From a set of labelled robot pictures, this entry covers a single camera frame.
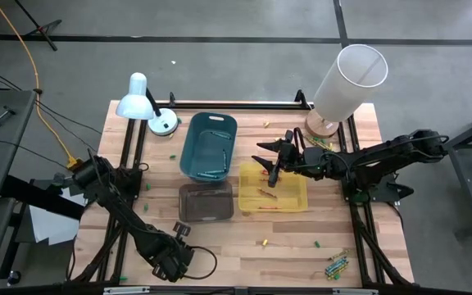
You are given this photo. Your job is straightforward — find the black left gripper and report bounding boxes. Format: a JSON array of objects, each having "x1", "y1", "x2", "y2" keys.
[{"x1": 152, "y1": 220, "x2": 194, "y2": 283}]

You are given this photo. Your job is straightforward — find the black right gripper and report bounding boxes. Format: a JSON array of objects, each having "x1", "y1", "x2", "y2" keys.
[{"x1": 251, "y1": 129, "x2": 317, "y2": 188}]

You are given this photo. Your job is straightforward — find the yellow translucent plastic bin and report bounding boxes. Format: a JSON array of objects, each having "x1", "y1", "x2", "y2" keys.
[{"x1": 237, "y1": 161, "x2": 310, "y2": 214}]

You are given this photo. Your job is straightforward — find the smoky grey translucent bin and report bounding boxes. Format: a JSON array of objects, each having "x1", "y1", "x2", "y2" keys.
[{"x1": 177, "y1": 181, "x2": 235, "y2": 224}]

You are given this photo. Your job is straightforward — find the teal plastic bin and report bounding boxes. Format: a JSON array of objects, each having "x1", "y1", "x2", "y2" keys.
[{"x1": 179, "y1": 111, "x2": 238, "y2": 183}]

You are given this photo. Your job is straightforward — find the silver aluminium extrusion piece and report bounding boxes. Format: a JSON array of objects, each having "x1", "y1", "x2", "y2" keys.
[
  {"x1": 103, "y1": 286, "x2": 152, "y2": 295},
  {"x1": 333, "y1": 288, "x2": 379, "y2": 295}
]

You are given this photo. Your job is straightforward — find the white cylinder shade table lamp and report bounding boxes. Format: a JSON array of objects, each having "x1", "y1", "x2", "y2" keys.
[{"x1": 304, "y1": 43, "x2": 389, "y2": 139}]

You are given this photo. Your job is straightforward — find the white paper sheet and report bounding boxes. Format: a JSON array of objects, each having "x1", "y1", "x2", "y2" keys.
[{"x1": 28, "y1": 186, "x2": 89, "y2": 247}]

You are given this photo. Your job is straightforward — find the yellow crayon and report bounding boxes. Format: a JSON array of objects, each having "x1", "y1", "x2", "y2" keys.
[{"x1": 328, "y1": 265, "x2": 349, "y2": 281}]

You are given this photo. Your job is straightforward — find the white gooseneck desk lamp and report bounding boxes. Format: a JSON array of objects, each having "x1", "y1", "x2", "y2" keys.
[{"x1": 115, "y1": 71, "x2": 179, "y2": 137}]

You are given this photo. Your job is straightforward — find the dark metal side table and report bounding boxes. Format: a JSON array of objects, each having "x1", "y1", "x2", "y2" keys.
[{"x1": 444, "y1": 104, "x2": 472, "y2": 238}]

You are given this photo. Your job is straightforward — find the grey side desk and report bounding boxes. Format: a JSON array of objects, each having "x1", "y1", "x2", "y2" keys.
[{"x1": 0, "y1": 88, "x2": 37, "y2": 202}]

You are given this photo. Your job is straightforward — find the black tripod legs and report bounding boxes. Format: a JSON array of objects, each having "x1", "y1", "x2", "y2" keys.
[{"x1": 12, "y1": 0, "x2": 63, "y2": 52}]

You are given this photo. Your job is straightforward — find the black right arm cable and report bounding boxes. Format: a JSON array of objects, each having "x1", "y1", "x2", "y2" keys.
[{"x1": 293, "y1": 126, "x2": 315, "y2": 151}]

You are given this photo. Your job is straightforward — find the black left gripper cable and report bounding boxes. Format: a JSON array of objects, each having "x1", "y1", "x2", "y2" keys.
[{"x1": 180, "y1": 244, "x2": 220, "y2": 281}]

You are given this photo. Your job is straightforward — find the black aluminium rig frame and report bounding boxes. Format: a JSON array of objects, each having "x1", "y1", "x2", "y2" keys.
[{"x1": 66, "y1": 88, "x2": 416, "y2": 295}]

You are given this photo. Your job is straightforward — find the yellow power cable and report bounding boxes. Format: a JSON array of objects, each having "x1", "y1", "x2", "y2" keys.
[{"x1": 0, "y1": 0, "x2": 82, "y2": 170}]

